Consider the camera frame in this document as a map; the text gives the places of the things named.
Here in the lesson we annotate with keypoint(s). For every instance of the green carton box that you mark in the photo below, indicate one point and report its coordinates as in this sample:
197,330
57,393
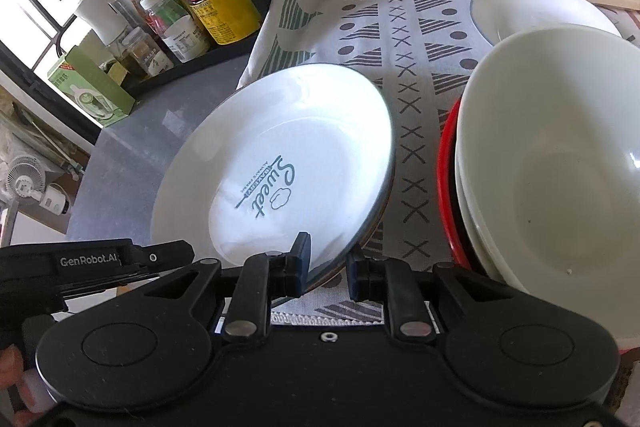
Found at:
90,87

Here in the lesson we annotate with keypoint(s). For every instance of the small white fan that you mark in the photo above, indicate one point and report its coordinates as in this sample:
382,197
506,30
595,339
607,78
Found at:
22,179

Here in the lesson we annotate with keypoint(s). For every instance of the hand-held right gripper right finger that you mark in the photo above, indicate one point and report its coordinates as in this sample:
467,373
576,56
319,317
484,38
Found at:
356,277

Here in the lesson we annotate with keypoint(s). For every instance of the plain white shallow plate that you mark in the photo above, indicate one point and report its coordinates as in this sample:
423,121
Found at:
525,14

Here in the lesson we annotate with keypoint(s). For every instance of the white bottle with red cap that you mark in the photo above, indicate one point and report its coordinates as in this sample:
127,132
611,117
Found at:
102,14

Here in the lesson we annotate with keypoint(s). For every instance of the red and black bowl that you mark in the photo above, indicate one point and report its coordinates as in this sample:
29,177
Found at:
445,187

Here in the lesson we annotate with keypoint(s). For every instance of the small white jar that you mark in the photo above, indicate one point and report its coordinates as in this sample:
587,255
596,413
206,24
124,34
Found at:
186,38

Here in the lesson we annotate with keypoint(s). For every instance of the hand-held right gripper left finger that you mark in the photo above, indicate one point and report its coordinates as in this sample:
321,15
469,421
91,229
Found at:
301,262

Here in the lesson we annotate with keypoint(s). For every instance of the patterned tasselled table cloth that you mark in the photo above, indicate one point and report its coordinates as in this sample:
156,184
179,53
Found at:
415,57

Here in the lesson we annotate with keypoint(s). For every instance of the person's left hand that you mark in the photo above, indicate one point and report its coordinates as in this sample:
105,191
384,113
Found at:
12,367

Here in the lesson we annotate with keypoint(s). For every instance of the glass spice jar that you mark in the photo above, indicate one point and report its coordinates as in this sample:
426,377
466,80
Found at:
142,52

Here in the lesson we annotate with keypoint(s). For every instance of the cream bowl with olive pattern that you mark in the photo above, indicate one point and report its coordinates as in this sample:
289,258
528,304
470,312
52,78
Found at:
470,227
550,187

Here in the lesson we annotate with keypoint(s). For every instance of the white plate with teal print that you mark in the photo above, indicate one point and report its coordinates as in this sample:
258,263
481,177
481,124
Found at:
260,147

